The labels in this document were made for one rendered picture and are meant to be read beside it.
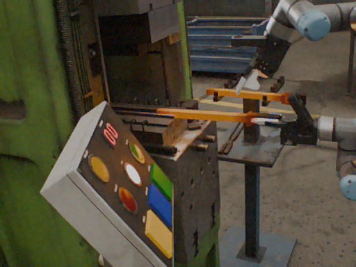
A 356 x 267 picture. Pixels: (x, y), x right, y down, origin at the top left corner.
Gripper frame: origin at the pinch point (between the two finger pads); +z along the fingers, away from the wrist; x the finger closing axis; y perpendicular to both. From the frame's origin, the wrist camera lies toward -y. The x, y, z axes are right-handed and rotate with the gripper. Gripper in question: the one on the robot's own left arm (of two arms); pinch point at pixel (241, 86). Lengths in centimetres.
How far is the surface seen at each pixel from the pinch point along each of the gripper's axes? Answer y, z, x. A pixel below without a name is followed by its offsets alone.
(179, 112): -14.0, 19.1, -1.5
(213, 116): -3.2, 13.5, -1.5
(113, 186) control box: -5, 1, -65
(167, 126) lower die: -14.5, 22.0, -8.1
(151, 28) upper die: -30.3, -7.2, -11.9
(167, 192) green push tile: 1.3, 11.9, -46.5
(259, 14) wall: -118, 164, 786
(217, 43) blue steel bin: -87, 121, 357
